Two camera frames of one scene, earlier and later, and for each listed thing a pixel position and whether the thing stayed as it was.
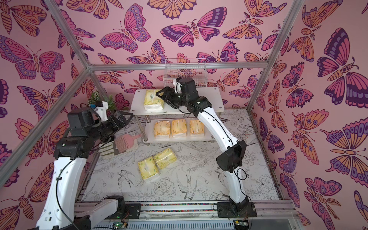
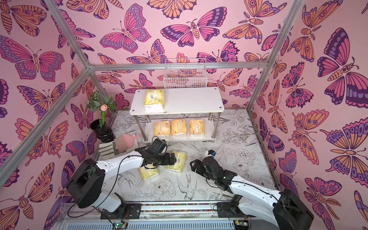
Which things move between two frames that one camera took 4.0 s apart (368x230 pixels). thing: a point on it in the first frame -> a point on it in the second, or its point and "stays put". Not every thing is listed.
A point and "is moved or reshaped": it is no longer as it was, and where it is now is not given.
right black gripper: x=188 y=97 -> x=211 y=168
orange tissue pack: x=162 y=129 stays put
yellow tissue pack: x=147 y=167 stays put
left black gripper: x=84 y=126 -> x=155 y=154
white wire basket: x=195 y=68 stays put
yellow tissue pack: x=164 y=157 is moved or reshaped
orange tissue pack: x=179 y=127 stays put
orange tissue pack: x=197 y=128 stays put
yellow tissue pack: x=152 y=101 stays put
